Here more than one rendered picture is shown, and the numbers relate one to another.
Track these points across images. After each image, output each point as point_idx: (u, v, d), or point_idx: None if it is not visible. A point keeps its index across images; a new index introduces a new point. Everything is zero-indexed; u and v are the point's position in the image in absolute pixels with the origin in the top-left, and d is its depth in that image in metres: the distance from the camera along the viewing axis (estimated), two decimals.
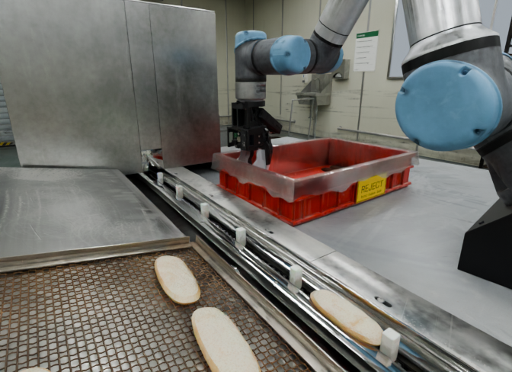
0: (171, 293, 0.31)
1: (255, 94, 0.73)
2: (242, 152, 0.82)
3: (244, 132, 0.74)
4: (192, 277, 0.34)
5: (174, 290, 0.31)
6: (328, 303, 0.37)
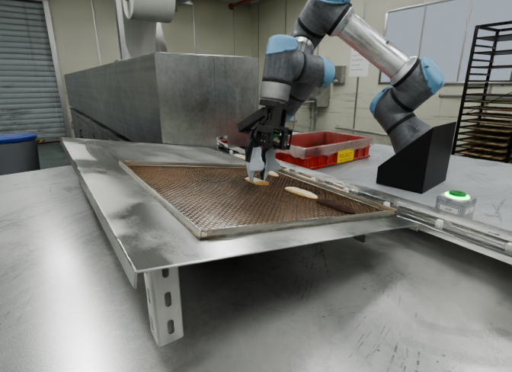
0: (270, 174, 0.98)
1: (288, 97, 0.80)
2: (260, 152, 0.80)
3: (289, 132, 0.79)
4: (274, 171, 1.01)
5: (270, 173, 0.98)
6: (236, 155, 1.46)
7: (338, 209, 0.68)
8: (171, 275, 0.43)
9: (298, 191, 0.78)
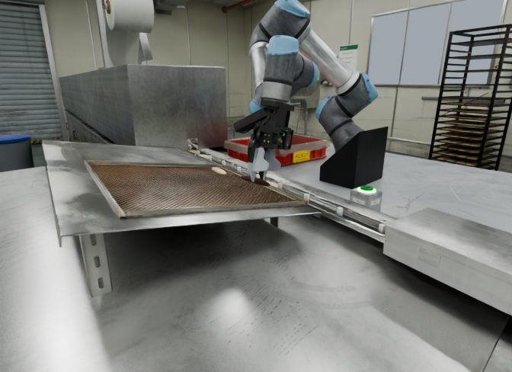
0: (219, 172, 1.14)
1: None
2: (262, 153, 0.80)
3: (290, 132, 0.80)
4: (223, 170, 1.17)
5: (219, 171, 1.14)
6: None
7: (256, 182, 0.83)
8: (98, 244, 0.59)
9: None
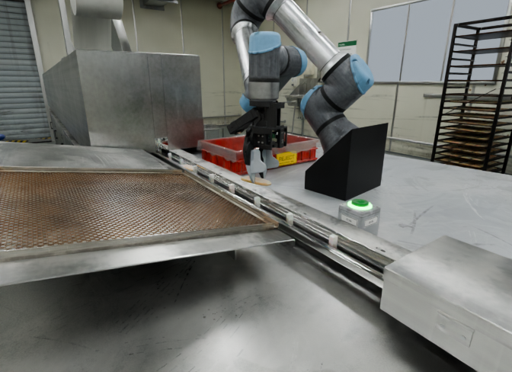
0: (262, 183, 0.82)
1: None
2: (258, 154, 0.79)
3: (284, 129, 0.79)
4: (263, 178, 0.85)
5: (262, 182, 0.82)
6: None
7: None
8: None
9: (184, 167, 1.23)
